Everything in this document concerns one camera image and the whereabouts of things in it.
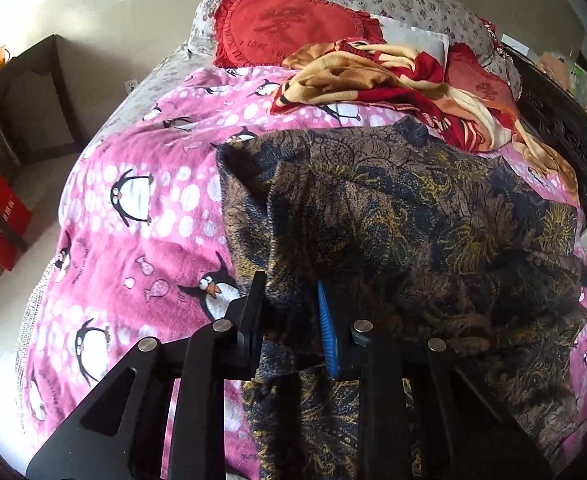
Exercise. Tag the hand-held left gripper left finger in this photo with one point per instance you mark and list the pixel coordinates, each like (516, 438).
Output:
(250, 320)

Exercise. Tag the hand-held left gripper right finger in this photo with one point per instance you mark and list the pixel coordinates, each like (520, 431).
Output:
(329, 332)

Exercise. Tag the brown navy floral garment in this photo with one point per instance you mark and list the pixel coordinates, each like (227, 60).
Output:
(398, 210)

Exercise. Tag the pink penguin blanket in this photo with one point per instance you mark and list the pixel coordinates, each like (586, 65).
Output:
(148, 220)

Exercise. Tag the dark carved wooden headboard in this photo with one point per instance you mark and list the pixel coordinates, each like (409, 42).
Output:
(563, 130)

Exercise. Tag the assorted clutter pile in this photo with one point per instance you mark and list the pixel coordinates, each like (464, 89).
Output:
(573, 80)

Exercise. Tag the red heart ruffled pillow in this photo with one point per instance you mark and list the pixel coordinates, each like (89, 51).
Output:
(478, 80)
(283, 25)

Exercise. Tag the small white box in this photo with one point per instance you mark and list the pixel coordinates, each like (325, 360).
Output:
(518, 44)

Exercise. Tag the orange red fleece blanket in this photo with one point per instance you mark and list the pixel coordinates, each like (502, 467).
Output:
(363, 75)

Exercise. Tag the dark wooden cabinet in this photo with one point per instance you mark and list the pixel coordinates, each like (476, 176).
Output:
(38, 105)

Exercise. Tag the white pillow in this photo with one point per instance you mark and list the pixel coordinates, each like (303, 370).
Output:
(413, 35)

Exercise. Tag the white wall socket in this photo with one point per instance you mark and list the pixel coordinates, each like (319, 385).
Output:
(131, 85)

